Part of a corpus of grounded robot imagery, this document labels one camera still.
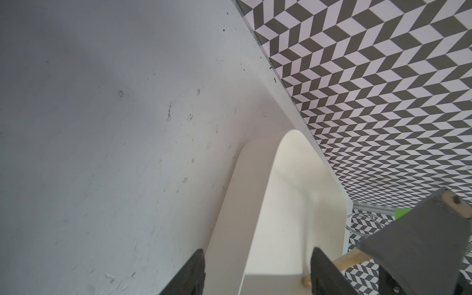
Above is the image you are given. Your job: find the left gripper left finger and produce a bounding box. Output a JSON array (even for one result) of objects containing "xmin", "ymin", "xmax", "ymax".
[{"xmin": 160, "ymin": 249, "xmax": 206, "ymax": 295}]

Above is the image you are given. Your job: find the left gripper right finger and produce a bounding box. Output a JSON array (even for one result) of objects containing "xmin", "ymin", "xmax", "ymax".
[{"xmin": 310, "ymin": 247, "xmax": 358, "ymax": 295}]

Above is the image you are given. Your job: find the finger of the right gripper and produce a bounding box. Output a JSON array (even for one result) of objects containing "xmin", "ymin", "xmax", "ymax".
[{"xmin": 378, "ymin": 267, "xmax": 415, "ymax": 295}]

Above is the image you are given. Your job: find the wooden handle hoe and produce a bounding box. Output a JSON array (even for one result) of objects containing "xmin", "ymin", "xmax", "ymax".
[{"xmin": 302, "ymin": 188, "xmax": 472, "ymax": 295}]

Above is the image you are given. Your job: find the cream storage box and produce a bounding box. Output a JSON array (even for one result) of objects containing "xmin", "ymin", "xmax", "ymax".
[{"xmin": 203, "ymin": 130, "xmax": 352, "ymax": 295}]

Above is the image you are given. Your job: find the chrome cup rack stand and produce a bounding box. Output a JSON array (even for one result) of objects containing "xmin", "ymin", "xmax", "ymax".
[{"xmin": 346, "ymin": 209, "xmax": 395, "ymax": 240}]

